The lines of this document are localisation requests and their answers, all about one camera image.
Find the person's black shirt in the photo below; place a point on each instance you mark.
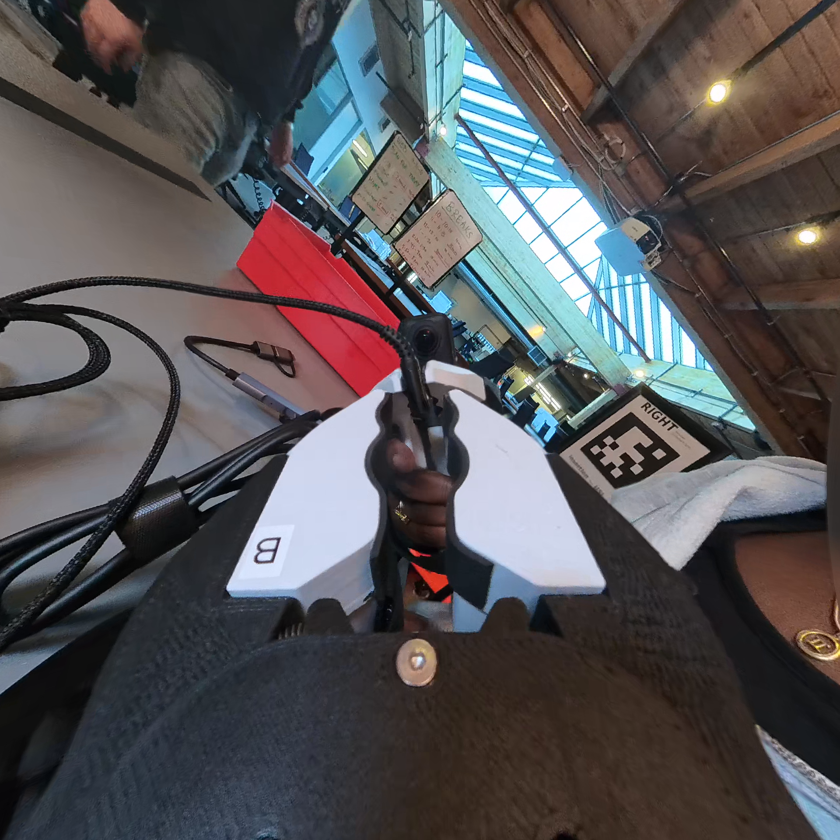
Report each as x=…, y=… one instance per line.
x=754, y=656

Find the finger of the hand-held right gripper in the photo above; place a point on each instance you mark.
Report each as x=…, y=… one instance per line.
x=459, y=380

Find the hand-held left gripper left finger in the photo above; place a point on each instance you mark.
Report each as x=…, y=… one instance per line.
x=315, y=505

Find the grey usb hub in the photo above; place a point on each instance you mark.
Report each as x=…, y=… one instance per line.
x=262, y=390

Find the glass skylight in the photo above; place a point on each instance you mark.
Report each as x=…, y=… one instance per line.
x=558, y=216

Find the white ceiling projector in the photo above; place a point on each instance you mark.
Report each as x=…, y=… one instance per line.
x=630, y=246

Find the person's right hand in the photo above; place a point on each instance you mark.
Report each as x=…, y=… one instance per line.
x=420, y=505

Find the small handwritten whiteboard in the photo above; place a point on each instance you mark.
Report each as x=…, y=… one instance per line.
x=390, y=180

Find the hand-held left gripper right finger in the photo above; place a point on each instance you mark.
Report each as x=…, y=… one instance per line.
x=525, y=512

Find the large handwritten whiteboard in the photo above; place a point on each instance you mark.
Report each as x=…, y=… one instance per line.
x=438, y=239

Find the gold pendant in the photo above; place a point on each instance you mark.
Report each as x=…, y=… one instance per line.
x=817, y=643

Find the ceiling spotlight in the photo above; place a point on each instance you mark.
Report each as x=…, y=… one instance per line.
x=718, y=92
x=807, y=235

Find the red plastic bin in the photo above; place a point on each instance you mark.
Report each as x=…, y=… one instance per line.
x=308, y=289

